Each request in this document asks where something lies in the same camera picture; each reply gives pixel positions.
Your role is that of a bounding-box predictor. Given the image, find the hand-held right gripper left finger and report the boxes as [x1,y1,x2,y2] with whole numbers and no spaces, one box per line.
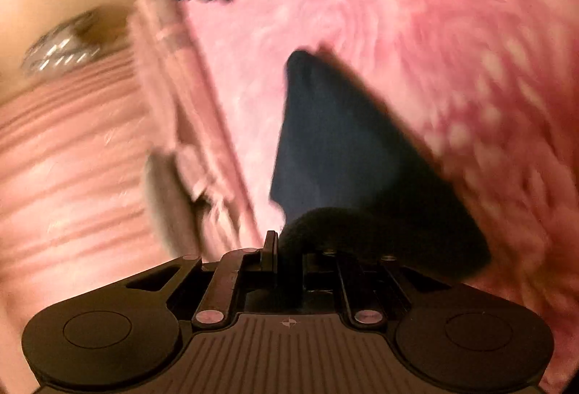
[127,231,278,327]

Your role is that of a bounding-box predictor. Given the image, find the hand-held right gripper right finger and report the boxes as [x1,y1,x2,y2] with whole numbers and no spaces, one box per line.
[305,247,453,327]

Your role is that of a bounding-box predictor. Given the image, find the navy blue sweater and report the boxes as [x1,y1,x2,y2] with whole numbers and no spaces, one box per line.
[269,49,493,281]

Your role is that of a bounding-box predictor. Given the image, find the grey cushion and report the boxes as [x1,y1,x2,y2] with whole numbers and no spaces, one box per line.
[145,150,204,254]

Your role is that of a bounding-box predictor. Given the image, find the pink folded quilt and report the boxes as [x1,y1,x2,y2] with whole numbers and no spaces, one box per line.
[129,0,267,250]

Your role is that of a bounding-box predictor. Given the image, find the pink curtain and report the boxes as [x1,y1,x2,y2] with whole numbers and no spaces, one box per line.
[0,50,204,331]

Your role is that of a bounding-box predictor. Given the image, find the pink floral blanket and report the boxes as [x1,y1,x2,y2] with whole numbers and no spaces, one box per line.
[181,0,579,394]

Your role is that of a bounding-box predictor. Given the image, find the silver puffer jacket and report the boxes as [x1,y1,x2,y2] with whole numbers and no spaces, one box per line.
[20,9,102,76]

